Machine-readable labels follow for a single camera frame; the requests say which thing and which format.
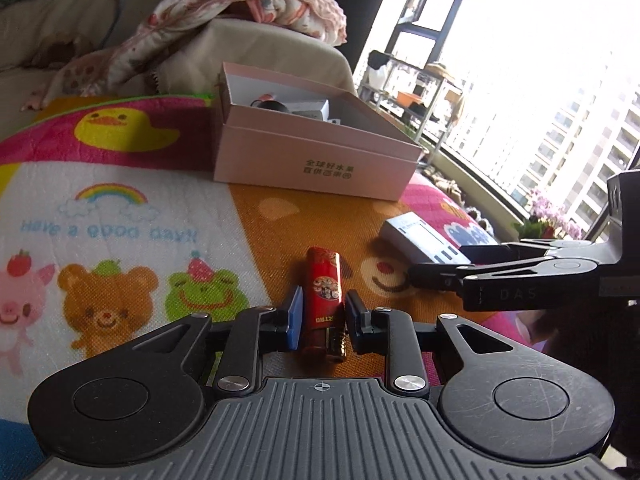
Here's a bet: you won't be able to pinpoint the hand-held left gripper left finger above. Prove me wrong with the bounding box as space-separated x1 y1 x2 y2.
131 286 304 393

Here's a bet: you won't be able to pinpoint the grey curtain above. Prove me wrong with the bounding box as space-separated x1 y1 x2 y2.
327 0 407 80

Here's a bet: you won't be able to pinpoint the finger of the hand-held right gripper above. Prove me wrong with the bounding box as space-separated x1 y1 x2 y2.
459 240 612 263
407 256 602 292

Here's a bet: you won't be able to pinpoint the apartment buildings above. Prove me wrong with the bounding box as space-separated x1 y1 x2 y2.
444 49 640 233

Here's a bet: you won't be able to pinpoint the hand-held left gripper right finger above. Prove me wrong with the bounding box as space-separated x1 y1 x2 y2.
345 289 517 393

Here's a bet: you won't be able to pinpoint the white rectangular packet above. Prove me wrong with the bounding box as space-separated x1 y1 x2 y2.
285 98 332 123

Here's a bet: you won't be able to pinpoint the black window frame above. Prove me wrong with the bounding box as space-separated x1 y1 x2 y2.
387 0 640 247

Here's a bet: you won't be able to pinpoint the white small box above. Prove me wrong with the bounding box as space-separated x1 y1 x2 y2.
378 212 473 267

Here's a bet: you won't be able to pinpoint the black round object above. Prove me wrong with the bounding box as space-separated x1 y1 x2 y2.
250 99 292 115

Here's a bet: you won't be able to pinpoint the red lighter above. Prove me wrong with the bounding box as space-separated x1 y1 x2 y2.
299 246 349 364

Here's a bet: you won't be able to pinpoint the pink cardboard box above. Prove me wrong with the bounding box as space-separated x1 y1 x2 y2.
212 61 425 202

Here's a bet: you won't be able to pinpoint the pink flowering potted plant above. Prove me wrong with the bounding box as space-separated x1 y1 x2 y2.
512 187 584 242

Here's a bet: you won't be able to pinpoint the colourful printed play mat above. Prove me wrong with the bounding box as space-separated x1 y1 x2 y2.
0 94 551 480

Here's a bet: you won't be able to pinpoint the metal balcony rack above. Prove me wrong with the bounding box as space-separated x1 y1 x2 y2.
357 49 474 142

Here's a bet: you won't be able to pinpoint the beige sofa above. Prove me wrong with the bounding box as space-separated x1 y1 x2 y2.
0 0 358 147

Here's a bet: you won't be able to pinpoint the cream sofa cover cloth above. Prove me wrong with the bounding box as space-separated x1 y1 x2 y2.
150 16 358 107

